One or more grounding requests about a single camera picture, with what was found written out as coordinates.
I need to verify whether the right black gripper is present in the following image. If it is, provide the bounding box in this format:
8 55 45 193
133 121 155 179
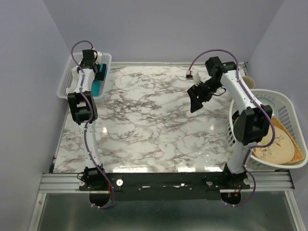
187 78 222 113

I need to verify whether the teal t shirt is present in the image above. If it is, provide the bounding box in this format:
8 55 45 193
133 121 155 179
90 63 108 97

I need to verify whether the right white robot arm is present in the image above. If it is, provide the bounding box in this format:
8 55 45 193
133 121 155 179
187 57 273 189

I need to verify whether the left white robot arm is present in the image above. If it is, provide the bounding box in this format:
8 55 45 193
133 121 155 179
66 49 108 190

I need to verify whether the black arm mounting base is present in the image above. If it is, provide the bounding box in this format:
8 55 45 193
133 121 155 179
77 168 250 208

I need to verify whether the white crumpled cloth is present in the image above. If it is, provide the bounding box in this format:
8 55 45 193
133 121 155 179
66 66 79 94

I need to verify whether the white perforated plastic basket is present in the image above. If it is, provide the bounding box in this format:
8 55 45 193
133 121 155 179
57 53 112 103

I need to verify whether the cream ceramic mug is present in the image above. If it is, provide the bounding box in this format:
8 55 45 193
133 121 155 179
242 76 256 89

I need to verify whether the white ceramic bowl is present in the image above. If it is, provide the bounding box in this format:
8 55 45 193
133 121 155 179
257 96 279 118

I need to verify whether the beige bird plate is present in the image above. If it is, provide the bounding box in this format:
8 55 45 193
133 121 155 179
253 126 295 165

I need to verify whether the white round dish basket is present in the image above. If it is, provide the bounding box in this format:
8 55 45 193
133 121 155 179
223 89 308 169

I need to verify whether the woven wicker tray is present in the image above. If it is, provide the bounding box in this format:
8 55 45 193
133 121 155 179
272 116 305 164

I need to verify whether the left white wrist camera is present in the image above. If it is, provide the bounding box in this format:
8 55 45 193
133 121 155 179
92 49 103 64

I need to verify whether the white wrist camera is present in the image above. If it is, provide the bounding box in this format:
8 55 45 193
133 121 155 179
185 70 201 86
92 49 103 64

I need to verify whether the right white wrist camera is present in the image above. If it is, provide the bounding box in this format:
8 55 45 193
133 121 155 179
185 70 201 86

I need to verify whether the aluminium frame rail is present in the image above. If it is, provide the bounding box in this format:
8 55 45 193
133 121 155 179
38 171 295 193

